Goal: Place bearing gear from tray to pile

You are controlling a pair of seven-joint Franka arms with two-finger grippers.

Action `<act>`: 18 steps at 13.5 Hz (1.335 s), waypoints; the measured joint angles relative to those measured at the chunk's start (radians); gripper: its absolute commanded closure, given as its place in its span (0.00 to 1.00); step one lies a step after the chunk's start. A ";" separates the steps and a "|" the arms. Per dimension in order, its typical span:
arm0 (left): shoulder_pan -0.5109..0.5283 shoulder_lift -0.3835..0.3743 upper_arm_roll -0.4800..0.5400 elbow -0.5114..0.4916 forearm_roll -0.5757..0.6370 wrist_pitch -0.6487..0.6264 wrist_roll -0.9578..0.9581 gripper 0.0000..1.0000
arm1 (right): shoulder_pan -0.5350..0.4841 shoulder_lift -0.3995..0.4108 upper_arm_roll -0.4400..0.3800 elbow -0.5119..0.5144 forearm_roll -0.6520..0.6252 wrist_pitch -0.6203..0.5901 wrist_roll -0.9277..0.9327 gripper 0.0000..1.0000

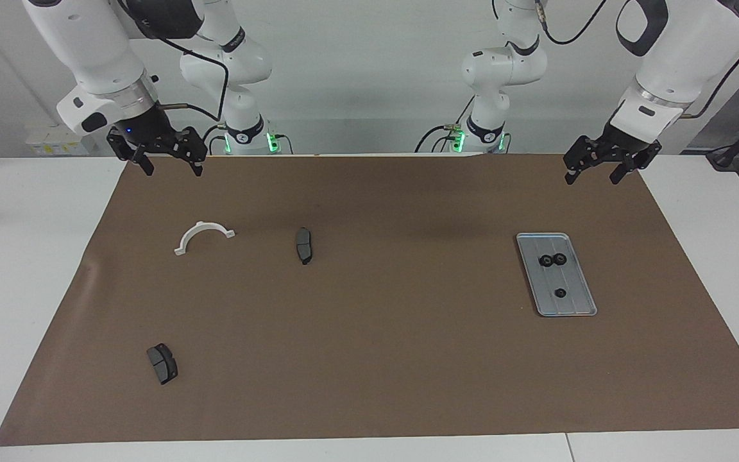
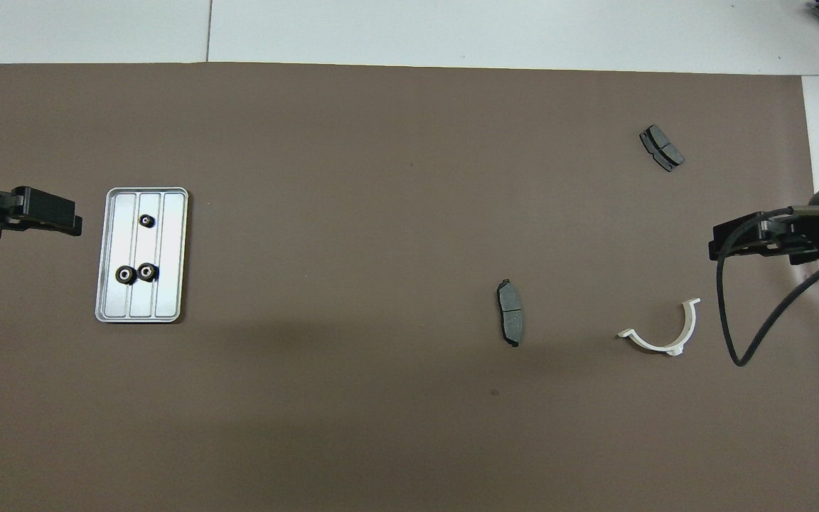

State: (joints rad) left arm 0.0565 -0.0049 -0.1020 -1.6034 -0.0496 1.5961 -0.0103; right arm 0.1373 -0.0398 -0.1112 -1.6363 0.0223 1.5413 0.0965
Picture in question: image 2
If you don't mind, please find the brown table mat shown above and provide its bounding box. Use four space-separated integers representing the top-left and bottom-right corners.
0 63 819 512

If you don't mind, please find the short grey brake pad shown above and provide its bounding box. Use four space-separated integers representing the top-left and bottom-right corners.
639 124 685 173

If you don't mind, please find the long grey brake pad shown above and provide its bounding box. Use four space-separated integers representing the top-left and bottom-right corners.
496 278 525 348

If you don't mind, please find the silver metal ribbed tray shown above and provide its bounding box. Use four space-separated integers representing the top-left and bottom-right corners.
95 187 189 324

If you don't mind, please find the white curved plastic bracket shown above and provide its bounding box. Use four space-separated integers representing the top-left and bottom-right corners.
617 298 702 356

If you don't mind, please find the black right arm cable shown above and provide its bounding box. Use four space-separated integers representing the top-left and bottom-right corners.
715 205 819 368

